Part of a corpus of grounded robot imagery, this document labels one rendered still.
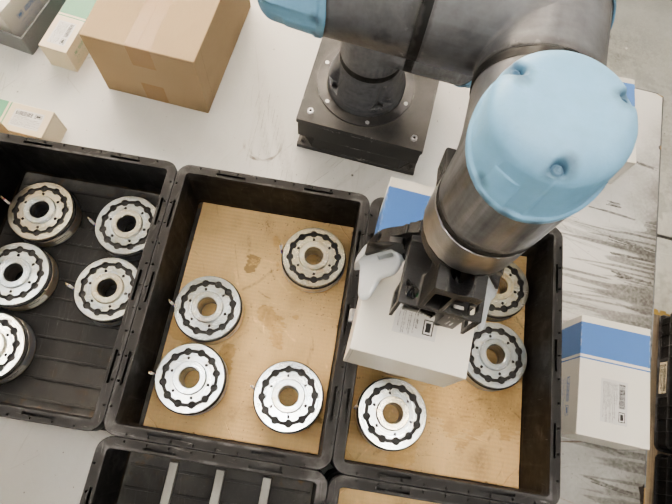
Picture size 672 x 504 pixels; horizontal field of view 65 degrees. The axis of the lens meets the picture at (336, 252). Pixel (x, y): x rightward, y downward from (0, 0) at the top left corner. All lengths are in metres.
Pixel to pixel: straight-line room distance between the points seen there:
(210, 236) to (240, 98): 0.39
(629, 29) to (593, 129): 2.37
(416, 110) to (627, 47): 1.61
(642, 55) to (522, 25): 2.25
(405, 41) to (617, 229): 0.93
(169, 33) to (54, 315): 0.54
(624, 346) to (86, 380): 0.87
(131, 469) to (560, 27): 0.76
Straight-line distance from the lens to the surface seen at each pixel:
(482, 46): 0.35
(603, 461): 1.10
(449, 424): 0.86
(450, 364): 0.55
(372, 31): 0.35
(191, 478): 0.85
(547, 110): 0.27
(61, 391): 0.91
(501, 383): 0.86
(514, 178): 0.27
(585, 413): 0.99
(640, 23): 2.69
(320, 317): 0.85
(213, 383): 0.82
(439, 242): 0.37
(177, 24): 1.12
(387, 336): 0.55
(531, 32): 0.33
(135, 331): 0.78
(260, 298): 0.86
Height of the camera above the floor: 1.66
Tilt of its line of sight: 70 degrees down
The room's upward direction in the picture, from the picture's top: 10 degrees clockwise
